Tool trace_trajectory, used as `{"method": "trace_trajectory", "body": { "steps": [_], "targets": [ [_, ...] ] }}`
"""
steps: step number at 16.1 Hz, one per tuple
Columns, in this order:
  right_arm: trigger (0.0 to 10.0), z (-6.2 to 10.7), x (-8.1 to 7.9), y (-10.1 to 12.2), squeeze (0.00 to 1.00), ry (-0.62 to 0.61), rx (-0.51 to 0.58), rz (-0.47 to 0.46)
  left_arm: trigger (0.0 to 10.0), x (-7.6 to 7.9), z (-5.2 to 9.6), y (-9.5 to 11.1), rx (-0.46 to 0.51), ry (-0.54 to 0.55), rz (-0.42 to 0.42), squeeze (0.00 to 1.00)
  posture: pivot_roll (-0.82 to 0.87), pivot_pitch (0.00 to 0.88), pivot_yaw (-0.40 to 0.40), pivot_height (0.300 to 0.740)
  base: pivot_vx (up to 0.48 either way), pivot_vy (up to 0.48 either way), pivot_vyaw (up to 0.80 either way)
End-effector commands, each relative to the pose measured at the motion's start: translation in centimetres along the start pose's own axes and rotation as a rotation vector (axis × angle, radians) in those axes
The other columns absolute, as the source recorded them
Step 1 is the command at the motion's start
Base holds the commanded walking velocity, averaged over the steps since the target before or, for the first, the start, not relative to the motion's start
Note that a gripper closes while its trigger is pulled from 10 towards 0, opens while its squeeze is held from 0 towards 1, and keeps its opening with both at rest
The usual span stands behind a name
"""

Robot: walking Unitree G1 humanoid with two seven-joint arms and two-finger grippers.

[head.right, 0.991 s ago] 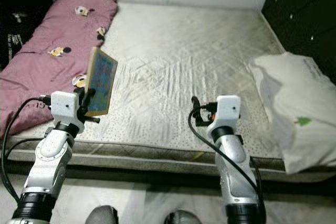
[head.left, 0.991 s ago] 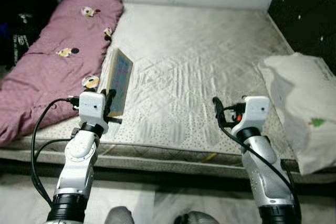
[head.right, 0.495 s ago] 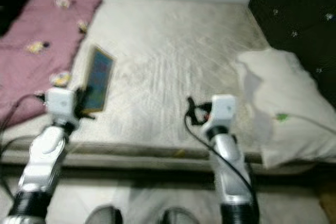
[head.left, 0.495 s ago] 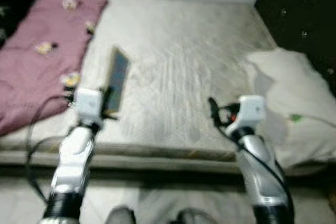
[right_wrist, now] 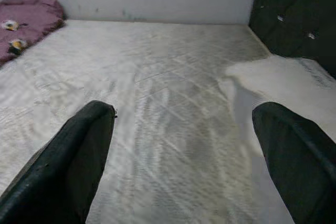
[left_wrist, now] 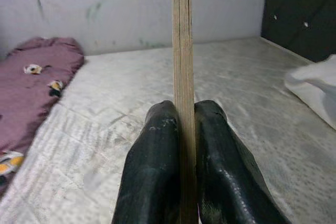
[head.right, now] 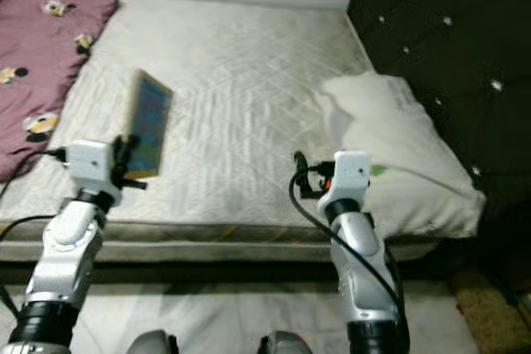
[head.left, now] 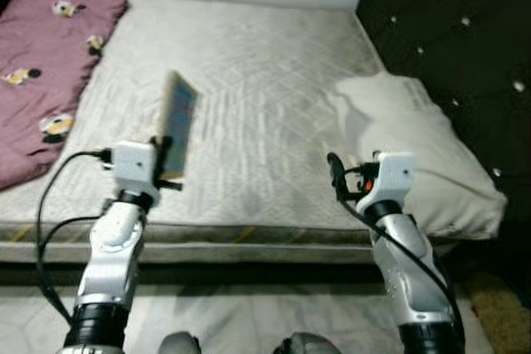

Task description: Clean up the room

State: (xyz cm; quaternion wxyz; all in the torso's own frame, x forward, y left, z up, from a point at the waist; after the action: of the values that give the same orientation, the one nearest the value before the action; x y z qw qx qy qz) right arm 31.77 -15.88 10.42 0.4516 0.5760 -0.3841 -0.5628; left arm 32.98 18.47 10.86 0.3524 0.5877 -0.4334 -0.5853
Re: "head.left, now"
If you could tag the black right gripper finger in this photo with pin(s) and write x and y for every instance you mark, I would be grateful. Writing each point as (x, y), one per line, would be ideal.
(336, 173)

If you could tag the colourful cover book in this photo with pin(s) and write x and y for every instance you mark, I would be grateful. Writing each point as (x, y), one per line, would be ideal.
(178, 118)

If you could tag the white pillow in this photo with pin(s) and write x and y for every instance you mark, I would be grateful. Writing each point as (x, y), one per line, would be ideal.
(415, 147)

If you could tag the pink printed blanket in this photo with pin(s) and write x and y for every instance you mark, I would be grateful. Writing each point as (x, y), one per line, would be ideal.
(50, 64)

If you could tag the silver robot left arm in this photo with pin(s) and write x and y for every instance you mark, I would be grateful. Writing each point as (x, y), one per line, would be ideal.
(112, 263)

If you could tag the white quilted mattress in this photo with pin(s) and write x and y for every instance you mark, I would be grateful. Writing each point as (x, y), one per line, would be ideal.
(265, 113)

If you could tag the silver robot left leg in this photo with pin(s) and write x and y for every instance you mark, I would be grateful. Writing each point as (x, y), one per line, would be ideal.
(178, 344)

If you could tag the silver robot leg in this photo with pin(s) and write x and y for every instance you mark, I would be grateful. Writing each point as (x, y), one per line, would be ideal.
(178, 344)
(307, 344)

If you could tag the silver robot right leg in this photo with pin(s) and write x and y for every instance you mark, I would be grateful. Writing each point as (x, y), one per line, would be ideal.
(307, 344)

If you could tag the black tufted headboard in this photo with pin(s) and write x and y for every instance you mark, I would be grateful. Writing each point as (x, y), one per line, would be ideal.
(465, 31)

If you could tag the brown floor mat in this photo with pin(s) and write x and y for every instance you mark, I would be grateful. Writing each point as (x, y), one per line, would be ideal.
(502, 317)

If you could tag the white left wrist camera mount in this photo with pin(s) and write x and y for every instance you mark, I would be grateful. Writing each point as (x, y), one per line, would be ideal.
(133, 165)

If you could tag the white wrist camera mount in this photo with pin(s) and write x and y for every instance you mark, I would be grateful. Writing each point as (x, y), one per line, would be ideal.
(133, 165)
(394, 178)

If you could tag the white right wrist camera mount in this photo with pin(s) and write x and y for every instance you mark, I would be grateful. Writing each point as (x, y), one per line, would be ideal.
(394, 178)

